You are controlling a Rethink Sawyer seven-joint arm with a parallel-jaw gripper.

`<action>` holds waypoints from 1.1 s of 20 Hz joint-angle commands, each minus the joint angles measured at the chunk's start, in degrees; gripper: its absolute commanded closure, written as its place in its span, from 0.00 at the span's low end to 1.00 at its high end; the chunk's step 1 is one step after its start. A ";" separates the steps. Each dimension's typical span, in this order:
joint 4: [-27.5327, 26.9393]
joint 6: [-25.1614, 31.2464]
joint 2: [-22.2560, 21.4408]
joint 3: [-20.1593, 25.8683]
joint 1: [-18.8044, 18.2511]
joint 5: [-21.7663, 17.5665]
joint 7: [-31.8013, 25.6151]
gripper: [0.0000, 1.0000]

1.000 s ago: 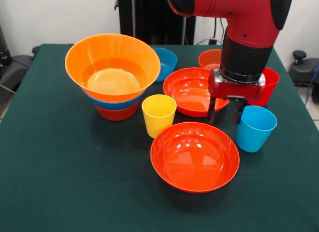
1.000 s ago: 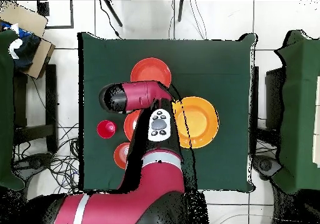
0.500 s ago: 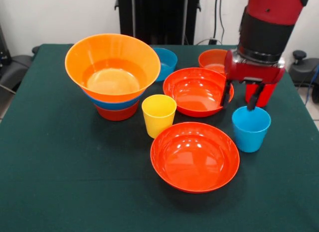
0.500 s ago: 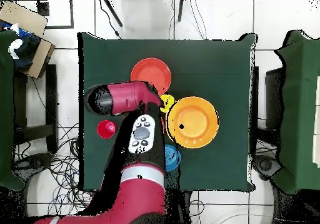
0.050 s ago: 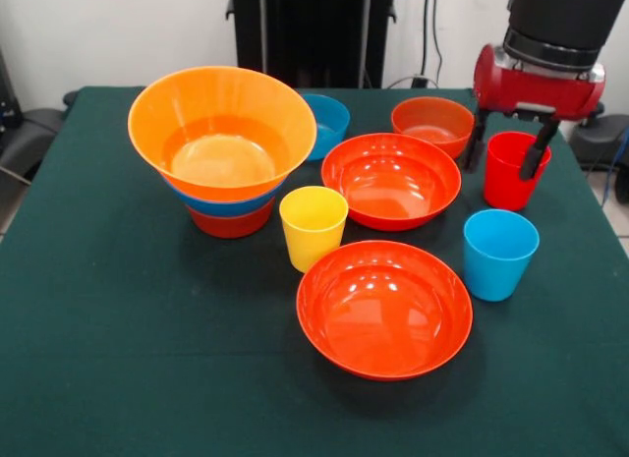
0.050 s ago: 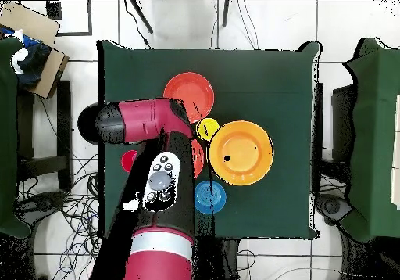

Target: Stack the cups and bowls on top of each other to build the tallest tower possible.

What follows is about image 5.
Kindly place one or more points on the black pedestal leg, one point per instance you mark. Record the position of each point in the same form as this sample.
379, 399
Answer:
599, 142
29, 132

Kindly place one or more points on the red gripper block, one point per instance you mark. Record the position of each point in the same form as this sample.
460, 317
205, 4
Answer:
535, 93

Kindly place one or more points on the large orange bowl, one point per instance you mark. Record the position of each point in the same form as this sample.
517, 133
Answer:
221, 108

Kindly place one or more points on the red cup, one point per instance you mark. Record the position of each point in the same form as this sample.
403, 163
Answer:
506, 187

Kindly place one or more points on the large blue bowl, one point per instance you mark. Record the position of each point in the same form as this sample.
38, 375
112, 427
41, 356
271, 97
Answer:
231, 208

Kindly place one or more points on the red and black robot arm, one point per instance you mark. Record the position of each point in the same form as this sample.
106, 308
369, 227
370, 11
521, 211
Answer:
560, 19

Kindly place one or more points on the dark green tablecloth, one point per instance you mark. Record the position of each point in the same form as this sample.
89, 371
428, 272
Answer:
540, 354

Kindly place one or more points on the small red-orange bowl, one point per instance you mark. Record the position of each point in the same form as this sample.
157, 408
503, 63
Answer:
231, 226
435, 128

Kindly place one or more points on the yellow cup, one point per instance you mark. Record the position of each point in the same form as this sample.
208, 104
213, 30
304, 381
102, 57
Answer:
312, 236

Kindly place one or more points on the wide red-orange bowl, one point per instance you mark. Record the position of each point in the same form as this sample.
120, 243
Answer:
390, 182
383, 309

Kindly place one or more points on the small blue bowl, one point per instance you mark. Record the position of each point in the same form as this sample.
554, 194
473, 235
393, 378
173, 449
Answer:
331, 128

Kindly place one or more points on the blue cup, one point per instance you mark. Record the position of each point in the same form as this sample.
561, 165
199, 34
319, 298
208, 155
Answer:
498, 272

